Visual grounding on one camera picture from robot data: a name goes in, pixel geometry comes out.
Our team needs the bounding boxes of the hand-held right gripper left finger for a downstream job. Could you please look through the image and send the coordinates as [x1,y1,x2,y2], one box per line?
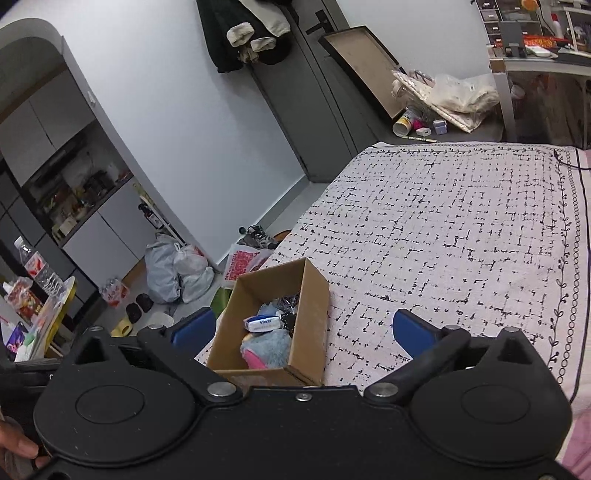
[60,307,243,402]

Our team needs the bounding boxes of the grey desk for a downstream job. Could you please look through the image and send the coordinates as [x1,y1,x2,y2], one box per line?
[489,58,591,145]

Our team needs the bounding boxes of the blue tissue packet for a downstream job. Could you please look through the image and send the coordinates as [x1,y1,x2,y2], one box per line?
[243,314,282,333]

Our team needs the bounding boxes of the red printed white bag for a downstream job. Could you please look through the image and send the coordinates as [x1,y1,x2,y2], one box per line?
[224,247,274,289]

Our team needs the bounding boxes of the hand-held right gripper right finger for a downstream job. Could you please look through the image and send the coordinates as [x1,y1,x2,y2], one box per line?
[363,309,555,404]

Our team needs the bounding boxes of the grey sneakers pair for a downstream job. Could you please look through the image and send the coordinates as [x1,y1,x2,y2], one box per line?
[238,225,280,250]

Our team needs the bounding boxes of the person's left hand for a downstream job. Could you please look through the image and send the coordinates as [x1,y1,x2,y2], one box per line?
[0,413,49,480]

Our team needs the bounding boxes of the dark coat with cream cuffs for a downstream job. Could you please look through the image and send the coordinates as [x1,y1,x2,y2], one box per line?
[196,0,294,73]

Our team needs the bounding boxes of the white knotted plastic bag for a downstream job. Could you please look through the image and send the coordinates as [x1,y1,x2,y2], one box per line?
[173,244,209,278]

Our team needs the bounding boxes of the grey and pink plush toy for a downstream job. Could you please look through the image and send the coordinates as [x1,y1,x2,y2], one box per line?
[240,330,293,370]

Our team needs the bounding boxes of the clear water bottle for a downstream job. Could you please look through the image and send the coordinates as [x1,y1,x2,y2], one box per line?
[13,236,63,296]

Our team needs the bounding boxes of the grey drawer unit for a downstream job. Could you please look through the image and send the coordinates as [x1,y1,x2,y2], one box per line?
[475,0,527,24]

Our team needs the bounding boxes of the red and white bottle pack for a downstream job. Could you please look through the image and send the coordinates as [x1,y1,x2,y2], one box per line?
[99,277,130,308]

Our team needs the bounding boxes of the red patterned snack box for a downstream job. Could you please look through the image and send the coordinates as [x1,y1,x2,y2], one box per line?
[7,277,47,324]

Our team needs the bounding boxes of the white and yellow can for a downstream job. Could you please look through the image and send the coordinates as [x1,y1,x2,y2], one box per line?
[392,108,423,137]

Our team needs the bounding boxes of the white black-patterned bedspread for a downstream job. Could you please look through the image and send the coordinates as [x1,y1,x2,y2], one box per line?
[196,142,591,402]

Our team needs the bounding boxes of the green item on floor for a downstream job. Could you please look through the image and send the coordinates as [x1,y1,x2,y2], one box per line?
[210,288,234,319]

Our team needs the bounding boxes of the grey stand on desk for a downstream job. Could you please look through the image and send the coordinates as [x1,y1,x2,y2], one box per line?
[499,21,527,58]

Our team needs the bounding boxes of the grey plastic bag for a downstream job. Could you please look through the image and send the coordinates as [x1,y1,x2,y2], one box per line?
[145,234,183,304]

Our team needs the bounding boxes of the black slippers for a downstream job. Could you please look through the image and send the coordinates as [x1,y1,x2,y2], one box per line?
[126,293,154,324]

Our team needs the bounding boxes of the brown cardboard box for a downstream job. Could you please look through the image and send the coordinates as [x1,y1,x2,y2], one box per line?
[205,257,331,387]

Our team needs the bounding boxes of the yellow round table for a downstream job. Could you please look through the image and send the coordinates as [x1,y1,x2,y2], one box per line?
[28,277,79,357]

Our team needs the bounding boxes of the dark grey door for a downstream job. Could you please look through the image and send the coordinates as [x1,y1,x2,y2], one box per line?
[249,0,384,183]

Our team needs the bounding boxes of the black framed board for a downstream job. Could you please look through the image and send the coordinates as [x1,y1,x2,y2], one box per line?
[318,26,407,123]

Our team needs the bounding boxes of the black cable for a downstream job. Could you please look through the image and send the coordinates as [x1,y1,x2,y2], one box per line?
[551,145,591,171]

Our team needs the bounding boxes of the clear bag with cream cloth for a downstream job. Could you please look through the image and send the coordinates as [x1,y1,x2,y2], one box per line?
[392,69,502,133]

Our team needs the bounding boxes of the white and grey cabinet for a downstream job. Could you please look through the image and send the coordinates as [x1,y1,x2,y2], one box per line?
[0,18,155,296]

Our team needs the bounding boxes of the black item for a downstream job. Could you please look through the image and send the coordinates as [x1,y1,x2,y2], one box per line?
[274,293,301,315]

